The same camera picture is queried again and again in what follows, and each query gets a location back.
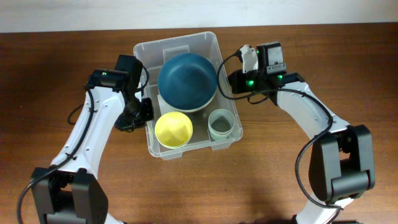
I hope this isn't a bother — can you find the yellow small bowl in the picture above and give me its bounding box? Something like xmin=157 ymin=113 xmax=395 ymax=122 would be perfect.
xmin=155 ymin=111 xmax=193 ymax=149

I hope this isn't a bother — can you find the grey plastic cup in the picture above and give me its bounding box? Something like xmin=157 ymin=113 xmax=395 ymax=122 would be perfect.
xmin=208 ymin=109 xmax=235 ymax=135

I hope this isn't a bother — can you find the clear plastic storage bin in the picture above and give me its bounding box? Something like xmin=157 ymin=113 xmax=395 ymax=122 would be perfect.
xmin=133 ymin=31 xmax=243 ymax=160

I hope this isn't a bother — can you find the cream large bowl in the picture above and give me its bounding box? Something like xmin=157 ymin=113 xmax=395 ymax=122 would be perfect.
xmin=159 ymin=90 xmax=216 ymax=113

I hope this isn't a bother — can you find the dark blue large bowl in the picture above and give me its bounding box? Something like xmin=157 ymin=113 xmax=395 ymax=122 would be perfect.
xmin=157 ymin=53 xmax=217 ymax=91

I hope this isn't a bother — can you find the cream plastic cup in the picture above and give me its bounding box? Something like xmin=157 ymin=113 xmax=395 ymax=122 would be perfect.
xmin=209 ymin=129 xmax=232 ymax=141

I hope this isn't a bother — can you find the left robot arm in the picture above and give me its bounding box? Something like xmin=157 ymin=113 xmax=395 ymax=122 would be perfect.
xmin=27 ymin=55 xmax=154 ymax=223

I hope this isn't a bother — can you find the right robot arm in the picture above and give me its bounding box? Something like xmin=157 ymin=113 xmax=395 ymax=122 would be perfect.
xmin=228 ymin=42 xmax=376 ymax=223

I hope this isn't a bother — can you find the white label in bin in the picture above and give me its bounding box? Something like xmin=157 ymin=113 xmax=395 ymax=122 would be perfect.
xmin=157 ymin=95 xmax=174 ymax=116

